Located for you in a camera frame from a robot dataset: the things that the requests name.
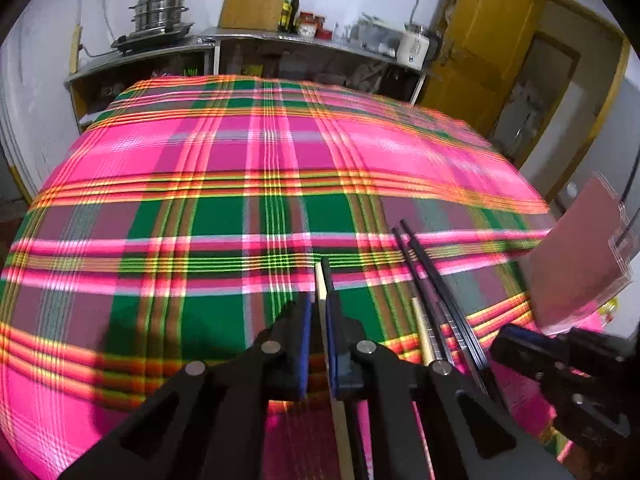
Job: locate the yellow wooden door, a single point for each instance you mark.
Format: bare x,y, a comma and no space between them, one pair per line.
484,47

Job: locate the black induction cooker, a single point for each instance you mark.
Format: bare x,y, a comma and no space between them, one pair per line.
152,38

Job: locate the red lidded jar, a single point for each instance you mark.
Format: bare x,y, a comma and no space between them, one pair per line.
308,24

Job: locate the dark oil bottle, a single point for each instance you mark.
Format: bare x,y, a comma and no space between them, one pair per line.
293,16

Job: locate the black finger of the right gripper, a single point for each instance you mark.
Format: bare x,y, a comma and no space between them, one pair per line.
528,353

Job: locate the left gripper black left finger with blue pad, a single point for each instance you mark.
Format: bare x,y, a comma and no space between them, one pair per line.
286,346

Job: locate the pink green plaid tablecloth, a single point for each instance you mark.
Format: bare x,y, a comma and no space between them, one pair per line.
183,220

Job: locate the low wooden side shelf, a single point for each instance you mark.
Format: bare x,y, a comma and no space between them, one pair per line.
94,86

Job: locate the clear storage box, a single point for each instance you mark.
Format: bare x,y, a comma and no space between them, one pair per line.
376,36

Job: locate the white electric kettle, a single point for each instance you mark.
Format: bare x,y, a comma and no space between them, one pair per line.
412,50

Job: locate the pink utensil holder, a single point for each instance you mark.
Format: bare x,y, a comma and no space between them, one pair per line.
582,262

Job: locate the steel kitchen counter shelf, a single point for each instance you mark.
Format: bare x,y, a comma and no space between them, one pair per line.
335,63

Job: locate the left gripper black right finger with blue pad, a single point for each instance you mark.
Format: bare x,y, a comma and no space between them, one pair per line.
342,335

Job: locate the stainless steel steamer pot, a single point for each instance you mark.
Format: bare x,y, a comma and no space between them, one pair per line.
152,14

